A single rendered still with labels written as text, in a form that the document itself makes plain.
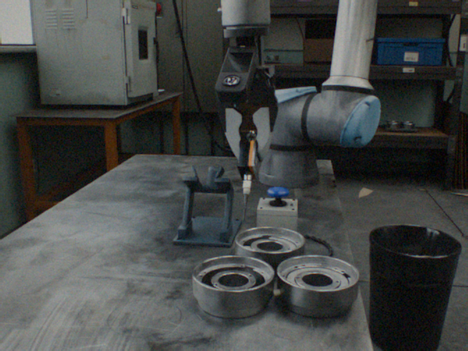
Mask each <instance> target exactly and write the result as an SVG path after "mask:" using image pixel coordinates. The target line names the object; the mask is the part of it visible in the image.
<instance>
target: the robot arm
mask: <svg viewBox="0 0 468 351"><path fill-rule="evenodd" d="M377 5H378V0H339V7H338V17H337V22H336V32H335V38H334V49H333V54H332V61H331V71H330V77H329V79H328V80H327V81H326V82H325V83H323V84H322V92H321V93H316V90H315V86H309V87H301V88H287V89H281V90H275V72H274V65H267V66H265V62H264V43H263V36H265V35H269V27H267V25H268V24H269V23H270V0H221V6H222V8H218V13H219V14H222V23H223V26H224V27H226V29H224V38H236V46H230V47H229V48H228V51H227V54H226V57H225V59H224V63H223V65H222V69H221V70H220V73H219V76H218V79H217V83H216V85H215V91H216V96H217V113H218V116H219V119H220V122H221V124H222V126H223V129H224V132H225V133H226V137H227V139H228V143H229V145H230V147H231V149H232V150H233V152H234V154H235V156H236V157H237V158H238V160H239V156H240V143H241V141H242V133H241V131H240V130H241V124H242V123H243V118H244V115H243V113H242V112H241V111H240V110H239V109H238V107H240V105H241V104H242V103H248V102H252V103H253V105H254V106H255V107H258V106H259V104H260V103H259V102H260V101H262V102H261V108H260V109H259V110H258V111H257V112H255V113H254V114H253V123H254V125H256V127H257V130H258V133H257V137H256V139H257V142H258V150H257V154H258V159H259V162H262V164H261V167H260V171H259V178H260V179H259V181H260V182H261V183H263V184H265V185H267V186H270V187H283V188H286V189H299V188H307V187H312V186H315V185H316V184H318V183H319V182H320V172H319V169H318V165H317V161H316V158H315V154H314V148H313V143H321V144H328V145H334V146H343V147H345V148H347V147H357V148H359V147H362V146H365V145H366V144H367V143H368V142H370V141H371V139H372V138H373V137H374V134H375V132H376V130H377V126H378V124H379V120H380V112H381V110H380V107H381V105H380V101H379V99H378V98H376V97H374V95H373V90H374V89H373V87H372V86H371V85H370V84H369V83H368V77H369V72H370V66H371V56H372V51H373V41H374V36H375V20H376V15H377ZM270 77H272V86H271V85H270V81H269V78H270ZM235 103H236V104H235Z"/></svg>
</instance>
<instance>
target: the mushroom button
mask: <svg viewBox="0 0 468 351"><path fill-rule="evenodd" d="M267 194H268V195H269V196H270V197H272V198H274V202H275V203H281V198H285V197H288V195H290V191H288V190H287V189H286V188H283V187H273V188H270V189H268V191H267Z"/></svg>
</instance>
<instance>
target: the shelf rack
mask: <svg viewBox="0 0 468 351"><path fill-rule="evenodd" d="M338 7H339V0H317V1H270V18H337V17H338ZM451 15H453V16H452V19H451ZM456 15H460V25H459V27H460V32H459V39H458V50H457V58H456V65H455V68H454V67H453V64H452V62H451V56H450V52H449V35H450V33H449V29H450V28H451V25H452V23H453V20H454V19H455V16H456ZM376 18H405V19H418V18H441V19H442V22H443V24H442V37H441V38H445V39H446V42H445V43H442V44H444V46H443V52H442V65H439V67H432V66H377V65H374V64H371V65H370V72H369V77H368V78H369V79H431V80H437V92H436V99H435V103H436V107H435V120H434V125H432V127H416V129H417V130H418V131H416V133H409V132H386V129H384V127H383V126H377V130H376V132H375V134H374V137H373V138H372V139H371V141H370V142H368V143H367V144H366V145H365V146H362V147H391V148H422V149H431V155H430V168H429V176H430V177H431V178H437V176H436V175H435V174H436V167H438V168H439V169H440V170H441V171H443V173H444V184H443V187H440V189H441V190H442V191H443V192H452V191H451V187H452V180H453V168H454V162H455V150H456V143H457V137H458V136H457V131H458V119H459V113H460V101H461V95H462V83H463V77H464V70H465V52H466V46H467V34H468V0H459V1H453V0H444V1H431V0H417V1H393V0H378V5H377V15H376ZM224 29H226V27H224V26H223V63H224V59H225V57H226V54H227V51H228V48H229V38H224ZM447 56H448V63H449V65H450V67H446V61H447ZM267 65H274V72H275V77H295V78H319V79H328V78H329V77H330V71H331V66H330V65H303V64H294V63H280V64H265V66H267ZM445 81H455V83H454V88H453V90H452V91H451V94H450V95H449V97H448V99H447V101H446V103H445V104H444V106H443V101H444V88H445V85H444V82H445ZM452 96H453V101H452V108H451V120H450V127H449V134H448V136H447V135H445V134H444V133H442V132H441V120H442V113H443V111H444V110H445V108H446V106H447V104H448V103H449V101H450V100H451V98H452ZM438 149H441V151H442V155H443V159H444V162H445V168H444V167H443V166H442V165H441V164H440V163H438V162H437V154H438ZM444 149H447V153H446V156H445V153H444Z"/></svg>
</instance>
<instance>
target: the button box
mask: <svg viewBox="0 0 468 351"><path fill-rule="evenodd" d="M264 226H272V227H281V228H287V229H291V230H294V231H295V232H296V230H297V200H294V199H281V203H275V202H274V198H261V199H260V202H259V204H258V209H257V227H264Z"/></svg>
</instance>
